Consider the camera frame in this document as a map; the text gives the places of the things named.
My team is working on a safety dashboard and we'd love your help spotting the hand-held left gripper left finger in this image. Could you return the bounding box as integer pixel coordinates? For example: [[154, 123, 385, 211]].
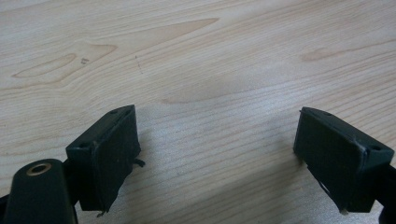
[[64, 104, 147, 217]]

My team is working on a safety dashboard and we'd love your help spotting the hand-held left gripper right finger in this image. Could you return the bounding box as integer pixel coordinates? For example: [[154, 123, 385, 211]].
[[292, 106, 395, 217]]

